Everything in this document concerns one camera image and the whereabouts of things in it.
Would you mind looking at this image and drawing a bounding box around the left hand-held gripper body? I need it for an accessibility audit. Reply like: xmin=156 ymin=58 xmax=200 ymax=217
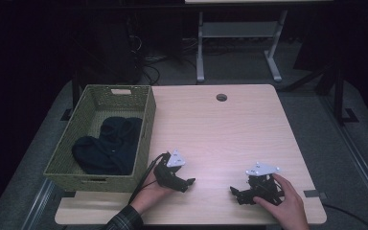
xmin=152 ymin=149 xmax=187 ymax=190

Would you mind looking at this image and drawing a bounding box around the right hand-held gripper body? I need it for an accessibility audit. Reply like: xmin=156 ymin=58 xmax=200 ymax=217
xmin=244 ymin=161 xmax=286 ymax=206

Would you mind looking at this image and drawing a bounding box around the person's left hand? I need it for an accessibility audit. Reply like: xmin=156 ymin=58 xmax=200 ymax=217
xmin=129 ymin=176 xmax=175 ymax=215

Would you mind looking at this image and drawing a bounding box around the person's right hand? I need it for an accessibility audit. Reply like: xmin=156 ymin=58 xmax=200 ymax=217
xmin=252 ymin=173 xmax=311 ymax=230

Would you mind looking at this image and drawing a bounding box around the grey tape strip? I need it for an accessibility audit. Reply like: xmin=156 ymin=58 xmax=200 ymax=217
xmin=303 ymin=189 xmax=328 ymax=199

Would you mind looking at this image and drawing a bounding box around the dark cloth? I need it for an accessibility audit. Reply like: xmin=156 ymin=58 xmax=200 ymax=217
xmin=71 ymin=116 xmax=144 ymax=176

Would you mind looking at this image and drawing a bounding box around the green woven basket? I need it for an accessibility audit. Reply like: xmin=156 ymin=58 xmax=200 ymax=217
xmin=43 ymin=83 xmax=157 ymax=194

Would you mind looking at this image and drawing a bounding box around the black metal stand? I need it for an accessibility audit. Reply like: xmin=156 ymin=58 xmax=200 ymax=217
xmin=281 ymin=60 xmax=360 ymax=127

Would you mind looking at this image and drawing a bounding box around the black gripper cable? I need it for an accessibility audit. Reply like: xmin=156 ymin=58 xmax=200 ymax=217
xmin=127 ymin=152 xmax=171 ymax=205

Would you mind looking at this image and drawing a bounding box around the black floor cable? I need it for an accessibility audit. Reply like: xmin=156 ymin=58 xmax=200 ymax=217
xmin=321 ymin=202 xmax=368 ymax=230

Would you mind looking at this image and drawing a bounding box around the metal floor rail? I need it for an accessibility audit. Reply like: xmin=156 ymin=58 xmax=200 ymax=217
xmin=319 ymin=94 xmax=368 ymax=221
xmin=21 ymin=177 xmax=56 ymax=230

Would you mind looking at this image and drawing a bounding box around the tangle of floor cables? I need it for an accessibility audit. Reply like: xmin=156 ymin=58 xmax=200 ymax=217
xmin=126 ymin=18 xmax=199 ymax=86

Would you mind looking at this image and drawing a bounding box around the white metal desk frame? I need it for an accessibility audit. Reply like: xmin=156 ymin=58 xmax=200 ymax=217
xmin=195 ymin=9 xmax=289 ymax=84

